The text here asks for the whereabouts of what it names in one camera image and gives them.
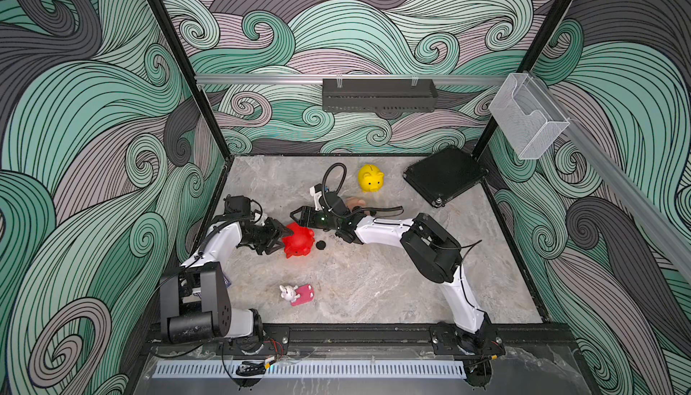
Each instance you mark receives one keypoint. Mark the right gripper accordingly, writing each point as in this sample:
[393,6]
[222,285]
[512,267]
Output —
[306,211]

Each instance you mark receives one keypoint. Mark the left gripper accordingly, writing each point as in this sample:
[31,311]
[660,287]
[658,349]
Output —
[274,233]

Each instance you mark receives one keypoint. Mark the red piggy bank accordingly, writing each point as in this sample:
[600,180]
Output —
[300,242]

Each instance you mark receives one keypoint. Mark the peach piggy bank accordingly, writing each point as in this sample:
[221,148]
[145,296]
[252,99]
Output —
[356,205]

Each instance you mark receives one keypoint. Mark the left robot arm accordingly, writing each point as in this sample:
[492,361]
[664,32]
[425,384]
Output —
[194,300]

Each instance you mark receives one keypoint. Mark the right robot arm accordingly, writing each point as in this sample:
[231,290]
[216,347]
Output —
[435,253]

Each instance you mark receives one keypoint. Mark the yellow piggy bank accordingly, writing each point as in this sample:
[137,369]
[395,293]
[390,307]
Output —
[370,179]

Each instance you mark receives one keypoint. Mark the white bunny on pink base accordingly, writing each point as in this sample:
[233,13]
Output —
[297,295]

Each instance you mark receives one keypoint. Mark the black square plate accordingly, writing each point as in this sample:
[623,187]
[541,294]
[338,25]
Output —
[444,175]

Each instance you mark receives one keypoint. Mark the white vented strip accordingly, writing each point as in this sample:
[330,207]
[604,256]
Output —
[386,369]

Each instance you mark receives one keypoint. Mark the black perforated wall tray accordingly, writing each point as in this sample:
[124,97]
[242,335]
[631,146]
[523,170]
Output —
[387,98]

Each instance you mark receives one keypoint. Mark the aluminium back rail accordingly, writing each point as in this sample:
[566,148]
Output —
[315,79]

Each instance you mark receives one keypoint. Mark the aluminium rail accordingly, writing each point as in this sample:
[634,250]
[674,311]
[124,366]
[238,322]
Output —
[315,79]
[615,152]

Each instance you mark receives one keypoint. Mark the clear plastic wall bin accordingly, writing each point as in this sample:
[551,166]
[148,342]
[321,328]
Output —
[530,117]

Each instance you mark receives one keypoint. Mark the aluminium right rail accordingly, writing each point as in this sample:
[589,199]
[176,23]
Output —
[615,152]

